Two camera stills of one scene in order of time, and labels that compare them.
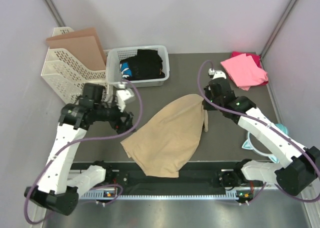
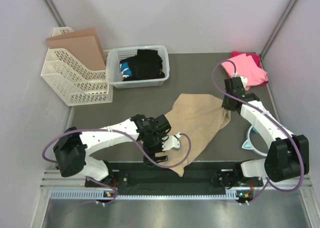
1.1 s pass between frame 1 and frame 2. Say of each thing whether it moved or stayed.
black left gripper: moved
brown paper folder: stayed
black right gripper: moved
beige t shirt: moved
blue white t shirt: stayed
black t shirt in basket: stayed
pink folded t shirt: stayed
